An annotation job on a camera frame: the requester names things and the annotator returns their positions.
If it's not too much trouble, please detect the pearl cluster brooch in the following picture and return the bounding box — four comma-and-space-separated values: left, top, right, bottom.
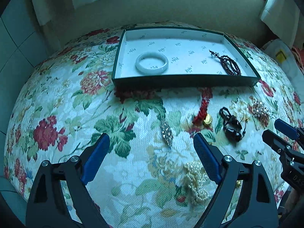
250, 100, 269, 126

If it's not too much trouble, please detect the black cord bead pendant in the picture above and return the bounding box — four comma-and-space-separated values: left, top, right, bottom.
219, 107, 246, 143

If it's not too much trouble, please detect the pearl bead bracelet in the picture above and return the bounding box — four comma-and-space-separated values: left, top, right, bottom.
184, 161, 211, 206

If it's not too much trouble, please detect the red knot gold charm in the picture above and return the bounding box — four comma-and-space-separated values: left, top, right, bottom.
192, 88, 213, 127

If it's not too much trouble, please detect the dark red bead necklace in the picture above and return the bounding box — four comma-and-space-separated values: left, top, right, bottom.
209, 49, 242, 76

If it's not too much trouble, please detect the silver crystal brooch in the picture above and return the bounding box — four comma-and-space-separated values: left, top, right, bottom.
160, 120, 173, 148

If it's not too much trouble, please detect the white jade bangle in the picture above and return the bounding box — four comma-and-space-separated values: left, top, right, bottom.
135, 52, 169, 75

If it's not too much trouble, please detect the green jewelry tray box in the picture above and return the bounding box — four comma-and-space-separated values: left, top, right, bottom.
112, 26, 261, 90

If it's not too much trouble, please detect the pink blanket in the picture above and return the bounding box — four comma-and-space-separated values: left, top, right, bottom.
292, 46, 304, 74

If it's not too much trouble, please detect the patterned pillow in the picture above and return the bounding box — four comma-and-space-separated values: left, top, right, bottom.
261, 39, 303, 102

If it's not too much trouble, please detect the floral bedspread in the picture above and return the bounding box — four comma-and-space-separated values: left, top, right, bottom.
4, 28, 303, 227

